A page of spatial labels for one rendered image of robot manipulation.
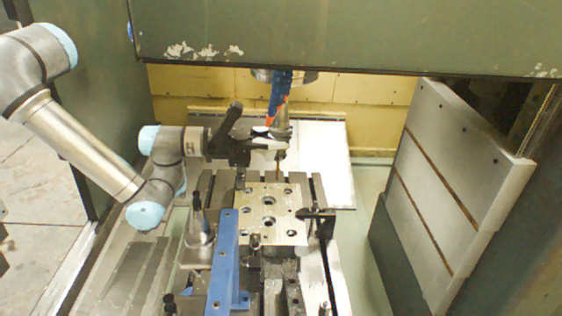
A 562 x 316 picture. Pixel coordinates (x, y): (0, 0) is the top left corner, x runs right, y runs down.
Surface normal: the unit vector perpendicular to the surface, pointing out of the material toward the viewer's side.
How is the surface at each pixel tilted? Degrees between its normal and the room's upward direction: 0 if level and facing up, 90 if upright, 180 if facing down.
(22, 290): 0
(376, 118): 90
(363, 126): 90
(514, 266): 90
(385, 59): 90
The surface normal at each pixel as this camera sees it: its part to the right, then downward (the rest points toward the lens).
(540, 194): -1.00, -0.03
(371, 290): 0.07, -0.83
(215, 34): 0.04, 0.56
